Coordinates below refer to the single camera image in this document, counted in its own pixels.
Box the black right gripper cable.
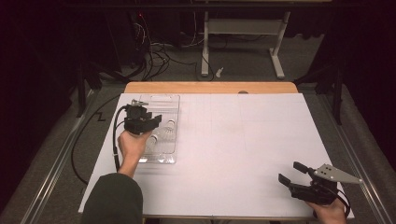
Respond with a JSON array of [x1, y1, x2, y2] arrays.
[[336, 188, 352, 218]]

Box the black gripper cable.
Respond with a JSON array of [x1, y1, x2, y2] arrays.
[[111, 105, 130, 173], [336, 188, 352, 218]]

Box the white board sheet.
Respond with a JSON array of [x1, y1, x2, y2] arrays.
[[78, 92, 355, 219]]

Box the dark equipment box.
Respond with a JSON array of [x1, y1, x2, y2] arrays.
[[104, 8, 150, 68]]

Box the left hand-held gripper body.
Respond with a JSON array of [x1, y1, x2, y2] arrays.
[[123, 98, 157, 135]]

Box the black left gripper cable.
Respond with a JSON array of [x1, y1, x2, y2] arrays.
[[111, 105, 130, 173]]

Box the black tripod stand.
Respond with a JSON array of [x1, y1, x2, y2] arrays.
[[74, 60, 132, 119], [293, 60, 347, 126]]

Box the tangle of floor cables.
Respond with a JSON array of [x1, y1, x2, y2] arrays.
[[132, 12, 217, 82]]

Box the metal floor rail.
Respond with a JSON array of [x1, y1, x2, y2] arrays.
[[20, 90, 101, 224], [317, 92, 396, 224]]

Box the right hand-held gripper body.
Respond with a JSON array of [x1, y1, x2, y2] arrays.
[[289, 163, 363, 206]]

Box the clear plastic bin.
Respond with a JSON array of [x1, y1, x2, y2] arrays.
[[136, 93, 181, 165]]

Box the person's left hand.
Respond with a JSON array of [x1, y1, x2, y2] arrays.
[[117, 130, 154, 171]]

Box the person's right hand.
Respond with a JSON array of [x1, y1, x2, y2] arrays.
[[306, 199, 347, 224]]

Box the wooden table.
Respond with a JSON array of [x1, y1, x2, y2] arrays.
[[86, 81, 349, 222]]

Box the long black floor cable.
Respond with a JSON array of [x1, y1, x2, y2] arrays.
[[70, 93, 121, 186]]

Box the white metal stand frame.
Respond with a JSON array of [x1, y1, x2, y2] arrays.
[[200, 10, 292, 80]]

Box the white shuttlecock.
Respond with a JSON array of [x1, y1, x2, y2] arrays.
[[163, 119, 178, 142], [145, 133, 162, 156]]

